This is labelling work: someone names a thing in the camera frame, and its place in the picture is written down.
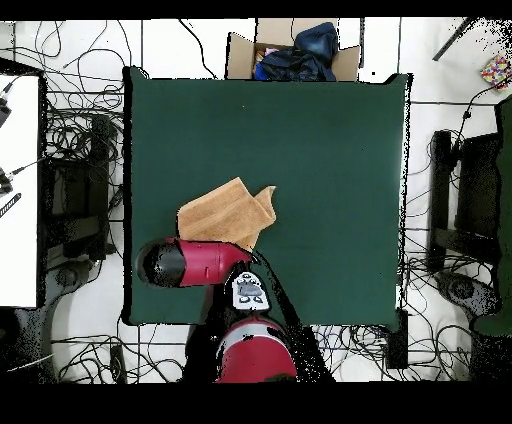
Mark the tan terry towel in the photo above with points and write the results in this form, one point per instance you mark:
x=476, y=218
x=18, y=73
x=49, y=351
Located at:
x=224, y=212

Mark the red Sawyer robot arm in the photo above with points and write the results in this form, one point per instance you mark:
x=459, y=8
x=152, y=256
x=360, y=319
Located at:
x=208, y=262

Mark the multicolour patterned item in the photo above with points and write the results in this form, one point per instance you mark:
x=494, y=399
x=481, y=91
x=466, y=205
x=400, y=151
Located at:
x=496, y=71

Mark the dark green table cloth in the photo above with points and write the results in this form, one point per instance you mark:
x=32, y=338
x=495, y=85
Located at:
x=320, y=140

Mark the navy crumpled garment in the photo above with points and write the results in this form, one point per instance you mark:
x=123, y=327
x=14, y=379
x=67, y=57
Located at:
x=292, y=66

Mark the brown cardboard box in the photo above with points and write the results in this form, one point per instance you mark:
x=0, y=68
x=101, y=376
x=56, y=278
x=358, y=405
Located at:
x=240, y=56

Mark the blue denim garment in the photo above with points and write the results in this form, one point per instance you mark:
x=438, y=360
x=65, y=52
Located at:
x=318, y=40

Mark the black power strip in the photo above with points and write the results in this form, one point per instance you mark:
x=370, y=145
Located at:
x=118, y=362

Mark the white side table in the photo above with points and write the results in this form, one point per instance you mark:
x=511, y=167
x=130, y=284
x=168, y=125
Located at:
x=20, y=240

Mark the black ridged strip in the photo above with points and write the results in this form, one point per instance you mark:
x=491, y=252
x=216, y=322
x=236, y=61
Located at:
x=10, y=204

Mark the green covered side table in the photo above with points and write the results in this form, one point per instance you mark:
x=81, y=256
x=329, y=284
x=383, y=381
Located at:
x=506, y=200

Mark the dark thin rod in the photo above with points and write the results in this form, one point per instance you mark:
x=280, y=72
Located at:
x=454, y=40

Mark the black metal stand frame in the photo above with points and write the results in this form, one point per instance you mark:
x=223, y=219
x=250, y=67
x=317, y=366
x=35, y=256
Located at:
x=440, y=180
x=98, y=168

